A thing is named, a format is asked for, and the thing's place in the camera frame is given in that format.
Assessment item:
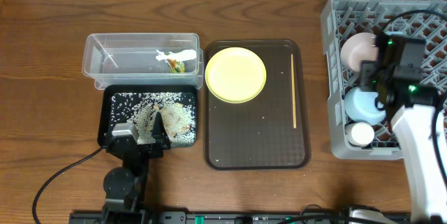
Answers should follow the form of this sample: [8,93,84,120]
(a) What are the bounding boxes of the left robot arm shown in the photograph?
[100,112,170,224]

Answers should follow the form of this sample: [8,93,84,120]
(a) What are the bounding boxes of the right wooden chopstick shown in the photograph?
[291,54,297,129]

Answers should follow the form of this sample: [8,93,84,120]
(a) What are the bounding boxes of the yellow plate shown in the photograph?
[205,47,267,103]

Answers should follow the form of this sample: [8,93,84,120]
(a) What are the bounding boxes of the black plastic tray bin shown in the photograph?
[98,84,197,144]

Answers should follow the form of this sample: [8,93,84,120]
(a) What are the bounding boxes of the dark brown serving tray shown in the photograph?
[203,39,311,170]

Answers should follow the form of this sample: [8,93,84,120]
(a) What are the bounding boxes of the white plastic wrap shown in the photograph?
[156,49,197,61]

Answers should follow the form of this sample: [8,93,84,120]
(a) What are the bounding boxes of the clear plastic bin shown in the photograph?
[82,33,204,89]

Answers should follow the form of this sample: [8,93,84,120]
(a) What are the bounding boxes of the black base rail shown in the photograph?
[68,210,411,224]

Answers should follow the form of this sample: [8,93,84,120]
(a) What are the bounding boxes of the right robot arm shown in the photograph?
[358,32,446,223]

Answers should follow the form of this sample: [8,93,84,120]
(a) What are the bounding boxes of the green snack wrapper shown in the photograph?
[165,59,185,73]

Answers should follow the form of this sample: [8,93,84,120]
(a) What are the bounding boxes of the rice and food scraps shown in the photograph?
[110,92,196,147]

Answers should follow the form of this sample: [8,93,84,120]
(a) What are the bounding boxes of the light blue bowl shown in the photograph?
[344,87,386,126]

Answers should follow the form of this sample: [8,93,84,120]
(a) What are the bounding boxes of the white cup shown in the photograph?
[345,122,374,147]

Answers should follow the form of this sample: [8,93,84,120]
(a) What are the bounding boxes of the white bowl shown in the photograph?
[340,32,378,73]

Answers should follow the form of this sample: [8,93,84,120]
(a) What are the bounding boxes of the grey dishwasher rack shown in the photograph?
[321,0,446,160]

